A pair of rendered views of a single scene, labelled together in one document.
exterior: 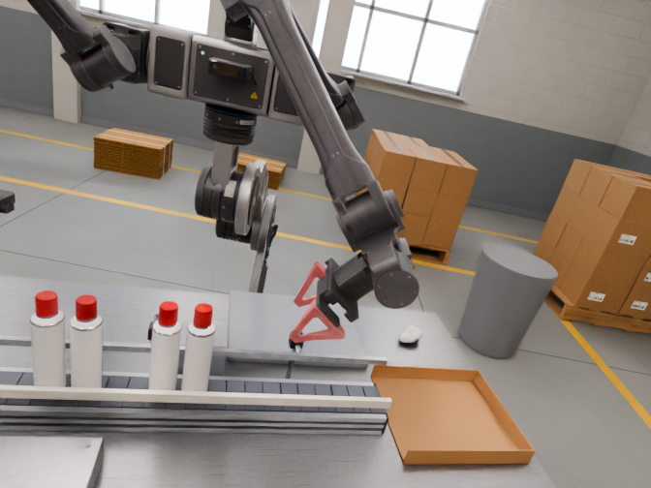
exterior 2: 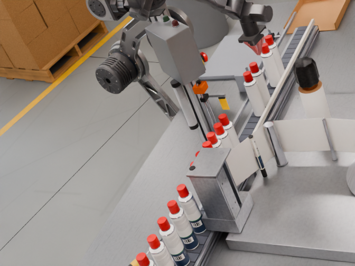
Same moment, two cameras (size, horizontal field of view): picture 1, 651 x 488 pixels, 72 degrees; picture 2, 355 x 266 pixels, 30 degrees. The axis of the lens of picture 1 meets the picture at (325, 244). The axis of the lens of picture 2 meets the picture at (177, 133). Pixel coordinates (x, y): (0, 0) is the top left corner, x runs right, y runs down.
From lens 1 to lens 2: 2.42 m
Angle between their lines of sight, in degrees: 32
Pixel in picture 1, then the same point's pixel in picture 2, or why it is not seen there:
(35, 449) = (294, 109)
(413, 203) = (49, 12)
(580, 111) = not seen: outside the picture
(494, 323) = (208, 17)
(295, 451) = (317, 57)
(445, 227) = (82, 6)
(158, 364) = (275, 68)
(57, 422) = (277, 114)
